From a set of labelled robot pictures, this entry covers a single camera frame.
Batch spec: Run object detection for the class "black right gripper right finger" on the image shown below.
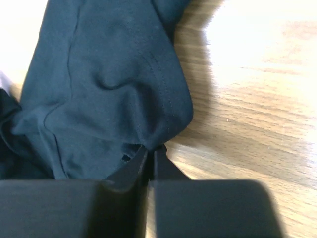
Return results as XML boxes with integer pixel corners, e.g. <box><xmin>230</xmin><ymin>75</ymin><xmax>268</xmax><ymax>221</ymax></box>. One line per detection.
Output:
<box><xmin>153</xmin><ymin>148</ymin><xmax>283</xmax><ymax>238</ymax></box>

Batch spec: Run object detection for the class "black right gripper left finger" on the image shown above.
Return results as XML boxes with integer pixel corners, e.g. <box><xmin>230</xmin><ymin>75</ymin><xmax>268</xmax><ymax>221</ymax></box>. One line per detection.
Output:
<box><xmin>0</xmin><ymin>147</ymin><xmax>148</xmax><ymax>238</ymax></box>

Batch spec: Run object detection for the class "black t shirt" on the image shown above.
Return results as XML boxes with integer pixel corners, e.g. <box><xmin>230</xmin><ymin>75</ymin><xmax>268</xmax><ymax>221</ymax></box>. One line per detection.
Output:
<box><xmin>0</xmin><ymin>0</ymin><xmax>193</xmax><ymax>179</ymax></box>

